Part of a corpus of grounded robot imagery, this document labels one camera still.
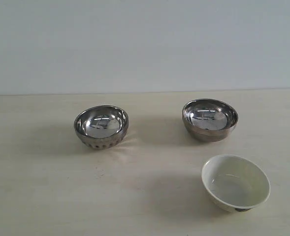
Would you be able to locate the ribbed stainless steel bowl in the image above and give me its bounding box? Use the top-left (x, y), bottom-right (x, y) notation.
top-left (73, 105), bottom-right (129, 150)

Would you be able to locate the smooth stainless steel bowl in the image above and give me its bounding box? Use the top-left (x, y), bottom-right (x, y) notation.
top-left (182, 98), bottom-right (238, 143)

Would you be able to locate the white ceramic bowl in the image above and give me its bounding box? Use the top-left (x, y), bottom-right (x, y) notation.
top-left (201, 154), bottom-right (271, 212)

